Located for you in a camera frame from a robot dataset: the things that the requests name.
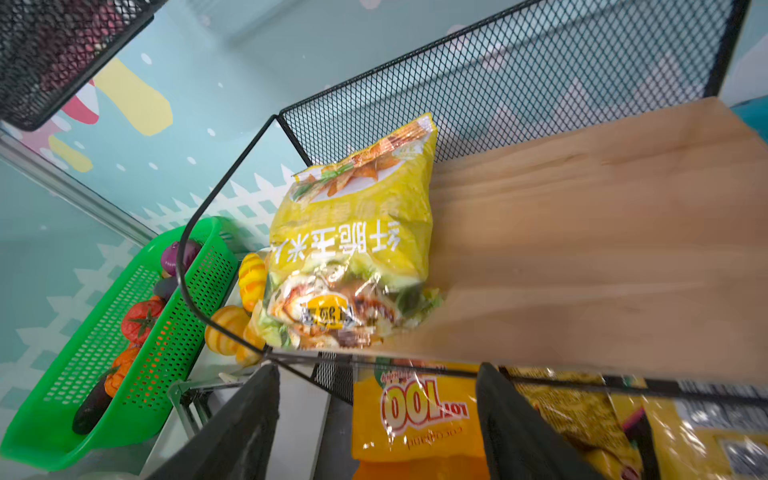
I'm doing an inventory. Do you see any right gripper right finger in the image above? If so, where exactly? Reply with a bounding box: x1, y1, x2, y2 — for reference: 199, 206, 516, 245
476, 363, 602, 479

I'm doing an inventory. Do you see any black wire shelf rack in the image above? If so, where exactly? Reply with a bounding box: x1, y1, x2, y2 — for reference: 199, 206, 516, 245
175, 0, 768, 409

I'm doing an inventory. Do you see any black mesh wall basket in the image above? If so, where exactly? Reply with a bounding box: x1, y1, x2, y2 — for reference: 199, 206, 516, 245
1, 0, 164, 131

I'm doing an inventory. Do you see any orange pumpkin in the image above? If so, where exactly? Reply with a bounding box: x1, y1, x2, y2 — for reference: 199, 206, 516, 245
104, 344, 141, 398

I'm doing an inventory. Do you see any yellow green corn snack bag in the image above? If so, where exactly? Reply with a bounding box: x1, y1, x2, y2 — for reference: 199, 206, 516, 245
256, 114, 441, 350

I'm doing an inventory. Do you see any striped bread roll middle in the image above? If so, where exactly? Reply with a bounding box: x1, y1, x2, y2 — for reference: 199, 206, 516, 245
204, 306, 265, 367

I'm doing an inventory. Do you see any purple eggplant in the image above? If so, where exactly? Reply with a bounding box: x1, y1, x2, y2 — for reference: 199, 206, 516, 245
153, 277, 178, 302

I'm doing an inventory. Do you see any green plastic basket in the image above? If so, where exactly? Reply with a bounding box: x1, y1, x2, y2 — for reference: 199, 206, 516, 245
1, 228, 205, 471

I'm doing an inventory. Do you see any purple onion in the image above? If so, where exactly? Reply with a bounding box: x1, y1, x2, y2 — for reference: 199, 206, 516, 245
160, 239, 203, 278

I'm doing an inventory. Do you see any yellow noodle snack packet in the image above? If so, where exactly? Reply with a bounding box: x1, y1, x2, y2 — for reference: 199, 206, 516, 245
501, 367, 767, 479

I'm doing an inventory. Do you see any orange yellow candy bag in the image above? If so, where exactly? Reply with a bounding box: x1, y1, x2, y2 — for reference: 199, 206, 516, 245
351, 358, 490, 480

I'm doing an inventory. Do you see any red tomato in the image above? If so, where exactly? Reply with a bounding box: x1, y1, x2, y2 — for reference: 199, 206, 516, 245
121, 297, 164, 345

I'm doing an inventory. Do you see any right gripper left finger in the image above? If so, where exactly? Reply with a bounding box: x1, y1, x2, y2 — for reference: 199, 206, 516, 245
150, 365, 280, 480

